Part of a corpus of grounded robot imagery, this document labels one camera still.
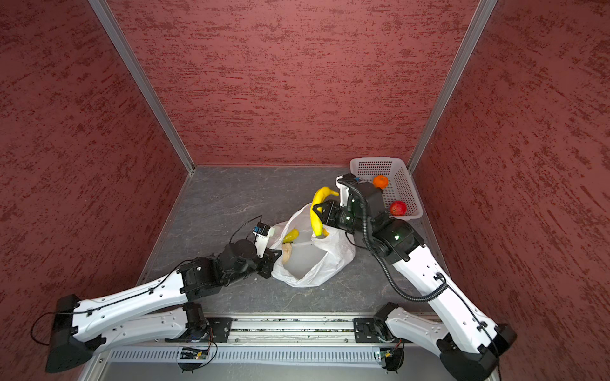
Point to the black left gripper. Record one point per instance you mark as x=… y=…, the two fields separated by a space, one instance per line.
x=268 y=259

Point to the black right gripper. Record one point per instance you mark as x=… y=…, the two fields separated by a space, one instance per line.
x=330 y=215

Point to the yellow banana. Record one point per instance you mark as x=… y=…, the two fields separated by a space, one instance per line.
x=316 y=211

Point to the white plastic bag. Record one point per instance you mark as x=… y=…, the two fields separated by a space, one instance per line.
x=314 y=260

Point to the orange fruit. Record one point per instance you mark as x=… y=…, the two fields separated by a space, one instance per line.
x=380 y=182

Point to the red fruit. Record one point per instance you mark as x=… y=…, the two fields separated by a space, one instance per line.
x=398 y=208

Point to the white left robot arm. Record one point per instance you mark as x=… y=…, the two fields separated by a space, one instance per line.
x=165 y=309

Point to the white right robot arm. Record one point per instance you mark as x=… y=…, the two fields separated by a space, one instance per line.
x=415 y=275

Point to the yellow fruit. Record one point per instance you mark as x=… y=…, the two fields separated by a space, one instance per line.
x=291 y=236

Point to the beige ginger root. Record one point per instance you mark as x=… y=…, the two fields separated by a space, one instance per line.
x=286 y=252

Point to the white perforated plastic basket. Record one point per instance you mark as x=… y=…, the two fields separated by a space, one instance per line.
x=400 y=187

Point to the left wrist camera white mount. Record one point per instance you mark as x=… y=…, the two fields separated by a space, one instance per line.
x=262 y=233

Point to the aluminium front mounting rail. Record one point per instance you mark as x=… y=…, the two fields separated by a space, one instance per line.
x=295 y=326

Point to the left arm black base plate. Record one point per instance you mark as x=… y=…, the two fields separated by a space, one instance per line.
x=219 y=328

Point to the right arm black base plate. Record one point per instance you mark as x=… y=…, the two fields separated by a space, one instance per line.
x=365 y=331

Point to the white slotted cable duct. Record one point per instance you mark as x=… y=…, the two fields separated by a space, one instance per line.
x=334 y=356

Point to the aluminium left corner post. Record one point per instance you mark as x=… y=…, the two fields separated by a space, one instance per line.
x=111 y=26

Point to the aluminium corner post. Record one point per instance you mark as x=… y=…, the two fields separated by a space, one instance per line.
x=111 y=26
x=477 y=25

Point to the aluminium right corner post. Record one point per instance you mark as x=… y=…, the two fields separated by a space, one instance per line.
x=477 y=25

